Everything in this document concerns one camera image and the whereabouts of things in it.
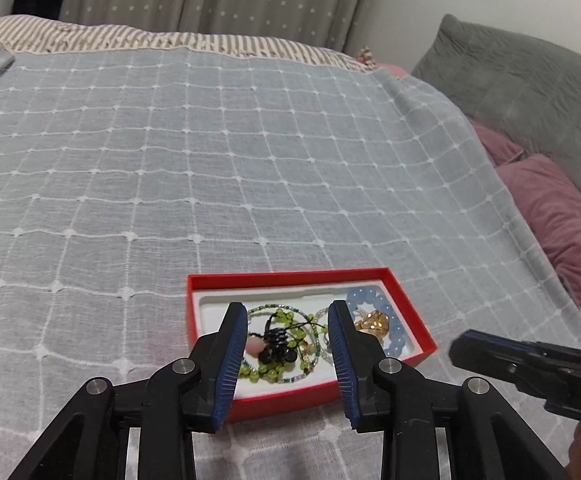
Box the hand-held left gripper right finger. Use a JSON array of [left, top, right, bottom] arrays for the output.
[[327, 300, 569, 480]]

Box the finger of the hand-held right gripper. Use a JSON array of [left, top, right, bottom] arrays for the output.
[[449, 330, 547, 397]]

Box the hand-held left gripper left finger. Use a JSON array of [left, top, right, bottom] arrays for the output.
[[8, 301, 248, 480]]

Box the gold rose brooch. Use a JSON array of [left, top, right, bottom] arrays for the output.
[[353, 310, 392, 344]]

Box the green bead bracelet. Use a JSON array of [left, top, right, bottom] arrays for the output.
[[240, 307, 332, 382]]

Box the black flower brooch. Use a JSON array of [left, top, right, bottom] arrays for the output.
[[255, 324, 300, 366]]

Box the blue bead bracelet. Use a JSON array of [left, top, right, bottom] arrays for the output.
[[345, 285, 417, 359]]

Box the multicolour seed bead bracelet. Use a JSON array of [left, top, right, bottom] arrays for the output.
[[243, 304, 332, 387]]

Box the red jewelry box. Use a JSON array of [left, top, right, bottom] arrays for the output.
[[185, 267, 439, 424]]

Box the large pink pillow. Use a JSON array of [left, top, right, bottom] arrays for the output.
[[495, 154, 581, 347]]

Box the small pink pillow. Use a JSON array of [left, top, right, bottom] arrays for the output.
[[471, 120, 525, 167]]

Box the grey checked blanket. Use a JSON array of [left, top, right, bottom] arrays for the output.
[[0, 40, 581, 480]]

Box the grey quilted pillow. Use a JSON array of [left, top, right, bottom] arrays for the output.
[[411, 14, 581, 207]]

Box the striped bed sheet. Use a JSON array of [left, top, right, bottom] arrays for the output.
[[0, 15, 374, 69]]

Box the grey star-print curtain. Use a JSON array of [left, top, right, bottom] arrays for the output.
[[59, 0, 392, 57]]

